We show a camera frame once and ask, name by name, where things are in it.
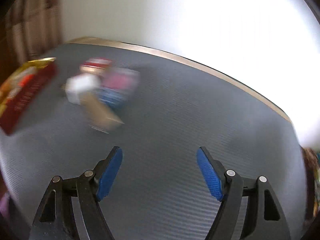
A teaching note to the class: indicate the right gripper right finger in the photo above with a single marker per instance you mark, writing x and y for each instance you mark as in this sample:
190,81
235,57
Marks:
264,218

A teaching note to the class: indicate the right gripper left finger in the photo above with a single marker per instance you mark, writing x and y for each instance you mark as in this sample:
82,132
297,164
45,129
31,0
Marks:
54,217

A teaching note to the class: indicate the gold ribbed box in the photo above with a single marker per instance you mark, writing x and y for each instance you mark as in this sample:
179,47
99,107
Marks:
101,116

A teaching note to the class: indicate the grey textured table mat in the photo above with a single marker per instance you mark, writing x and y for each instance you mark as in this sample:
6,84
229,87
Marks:
159,191

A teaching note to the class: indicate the gold tin tray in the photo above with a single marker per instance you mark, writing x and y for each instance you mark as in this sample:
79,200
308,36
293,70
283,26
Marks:
21,87

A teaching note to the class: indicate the blue small box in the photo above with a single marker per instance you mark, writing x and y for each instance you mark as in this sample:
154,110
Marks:
112,98

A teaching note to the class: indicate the white square box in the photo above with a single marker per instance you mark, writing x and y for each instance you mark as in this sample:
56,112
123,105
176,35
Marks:
80,84

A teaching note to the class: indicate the pink clear case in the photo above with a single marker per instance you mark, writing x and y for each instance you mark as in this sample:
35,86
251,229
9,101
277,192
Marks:
122,80

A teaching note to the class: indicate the red white cigarette box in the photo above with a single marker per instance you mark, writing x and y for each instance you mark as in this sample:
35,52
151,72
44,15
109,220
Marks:
96,65

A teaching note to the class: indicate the beige patterned curtain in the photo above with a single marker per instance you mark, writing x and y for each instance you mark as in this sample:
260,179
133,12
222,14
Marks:
33,27

